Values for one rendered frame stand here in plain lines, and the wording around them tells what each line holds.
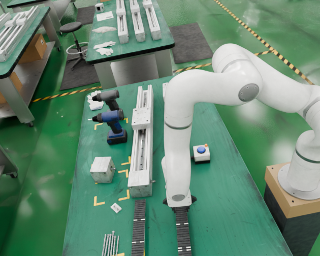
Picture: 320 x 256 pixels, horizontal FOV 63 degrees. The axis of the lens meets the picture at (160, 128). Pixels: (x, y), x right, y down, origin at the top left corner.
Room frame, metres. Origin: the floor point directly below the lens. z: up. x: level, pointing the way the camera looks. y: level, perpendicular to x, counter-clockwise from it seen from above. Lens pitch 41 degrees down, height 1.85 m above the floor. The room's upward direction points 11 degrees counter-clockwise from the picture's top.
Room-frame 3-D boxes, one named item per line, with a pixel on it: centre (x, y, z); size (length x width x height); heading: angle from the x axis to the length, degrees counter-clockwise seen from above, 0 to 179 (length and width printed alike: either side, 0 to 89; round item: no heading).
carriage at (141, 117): (1.25, 0.09, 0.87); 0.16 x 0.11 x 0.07; 173
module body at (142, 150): (1.25, 0.09, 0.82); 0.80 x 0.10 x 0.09; 173
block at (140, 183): (0.81, 0.14, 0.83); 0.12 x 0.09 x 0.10; 83
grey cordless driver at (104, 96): (1.44, 0.31, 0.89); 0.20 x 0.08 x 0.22; 91
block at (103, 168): (0.95, 0.33, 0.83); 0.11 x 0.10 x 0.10; 76
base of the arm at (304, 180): (0.62, -0.55, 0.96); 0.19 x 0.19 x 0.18
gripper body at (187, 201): (0.64, -0.02, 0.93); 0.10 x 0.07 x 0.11; 83
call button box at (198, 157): (0.94, -0.18, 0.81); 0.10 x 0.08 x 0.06; 83
